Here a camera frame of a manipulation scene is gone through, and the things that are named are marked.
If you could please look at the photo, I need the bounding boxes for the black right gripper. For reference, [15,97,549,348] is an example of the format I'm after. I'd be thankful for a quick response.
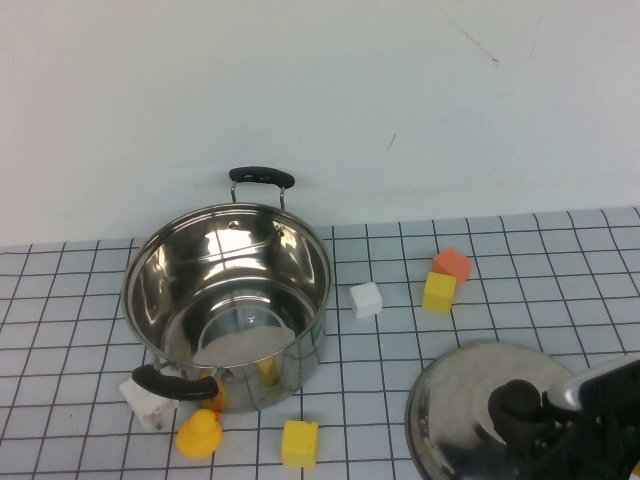
[492,387,609,480]

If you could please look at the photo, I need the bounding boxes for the stainless steel lid black knob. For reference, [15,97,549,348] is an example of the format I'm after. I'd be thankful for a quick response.
[404,340,581,480]

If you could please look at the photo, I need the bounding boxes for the white black-grid tablecloth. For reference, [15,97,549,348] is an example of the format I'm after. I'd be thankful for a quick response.
[0,205,640,480]

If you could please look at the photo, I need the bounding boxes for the yellow foam cube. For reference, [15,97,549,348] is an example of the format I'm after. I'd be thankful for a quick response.
[421,271,458,315]

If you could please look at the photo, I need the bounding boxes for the orange foam block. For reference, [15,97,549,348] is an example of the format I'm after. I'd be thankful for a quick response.
[432,246,473,287]

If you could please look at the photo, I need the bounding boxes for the clean white foam cube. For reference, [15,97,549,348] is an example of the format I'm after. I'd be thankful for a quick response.
[349,281,384,319]

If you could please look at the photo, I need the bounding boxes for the yellow notched foam block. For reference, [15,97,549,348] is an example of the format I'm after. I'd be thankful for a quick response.
[281,419,320,470]

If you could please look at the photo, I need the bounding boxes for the yellow rubber duck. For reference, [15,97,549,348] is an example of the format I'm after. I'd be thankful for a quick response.
[175,407,224,460]

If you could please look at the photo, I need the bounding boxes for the dirty white foam block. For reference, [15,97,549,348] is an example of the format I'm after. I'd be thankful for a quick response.
[118,375,181,433]

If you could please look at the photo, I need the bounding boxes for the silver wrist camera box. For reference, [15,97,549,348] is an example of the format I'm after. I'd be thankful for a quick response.
[547,354,640,417]

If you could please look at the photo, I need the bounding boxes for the stainless steel pot black handles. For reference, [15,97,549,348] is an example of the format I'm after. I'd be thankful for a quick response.
[121,166,334,414]

